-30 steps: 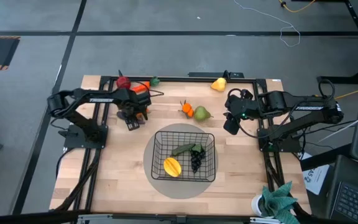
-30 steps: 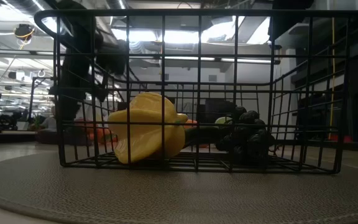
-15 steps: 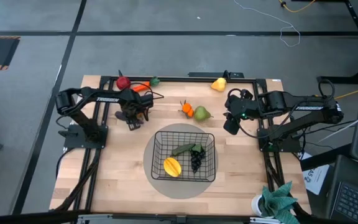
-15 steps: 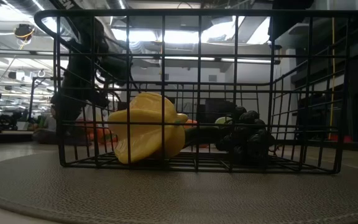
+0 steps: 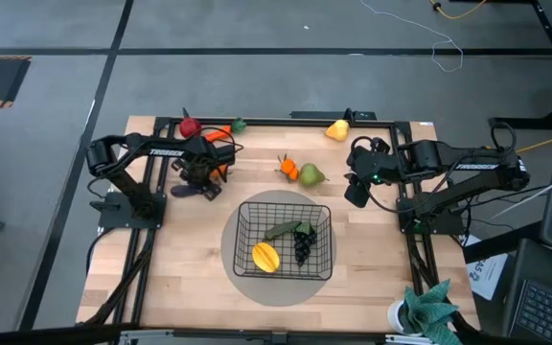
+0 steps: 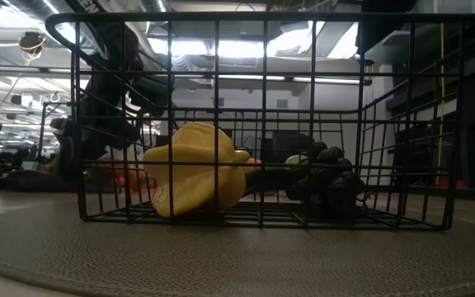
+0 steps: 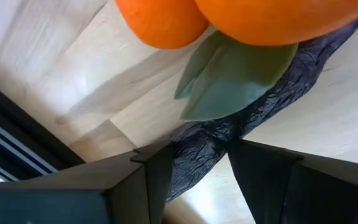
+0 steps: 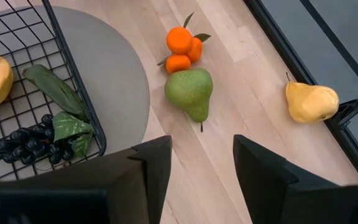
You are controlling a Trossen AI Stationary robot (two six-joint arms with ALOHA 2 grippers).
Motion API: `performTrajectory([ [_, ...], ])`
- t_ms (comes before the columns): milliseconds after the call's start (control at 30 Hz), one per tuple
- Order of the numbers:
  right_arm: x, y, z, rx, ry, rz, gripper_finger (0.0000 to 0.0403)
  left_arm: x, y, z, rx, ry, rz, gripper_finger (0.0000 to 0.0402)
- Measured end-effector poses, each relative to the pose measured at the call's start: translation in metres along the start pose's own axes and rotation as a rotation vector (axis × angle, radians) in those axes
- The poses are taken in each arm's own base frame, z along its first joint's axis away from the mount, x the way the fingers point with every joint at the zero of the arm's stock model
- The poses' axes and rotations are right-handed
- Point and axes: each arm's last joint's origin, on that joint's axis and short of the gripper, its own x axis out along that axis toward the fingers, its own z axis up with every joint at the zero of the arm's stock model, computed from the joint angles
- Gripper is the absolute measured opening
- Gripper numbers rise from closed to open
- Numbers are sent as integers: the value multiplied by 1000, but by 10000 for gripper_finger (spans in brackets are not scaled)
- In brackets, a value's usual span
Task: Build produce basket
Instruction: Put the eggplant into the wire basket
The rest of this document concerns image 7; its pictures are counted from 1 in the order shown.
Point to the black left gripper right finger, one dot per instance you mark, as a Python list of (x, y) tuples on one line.
[(291, 193)]

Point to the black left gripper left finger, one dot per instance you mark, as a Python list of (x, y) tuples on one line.
[(73, 193)]

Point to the purple eggplant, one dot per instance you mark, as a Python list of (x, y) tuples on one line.
[(197, 155)]

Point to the tangerine pair with green leaf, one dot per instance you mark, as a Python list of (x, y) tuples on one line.
[(275, 18)]

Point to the black metal table frame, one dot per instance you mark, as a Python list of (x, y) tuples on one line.
[(11, 133)]

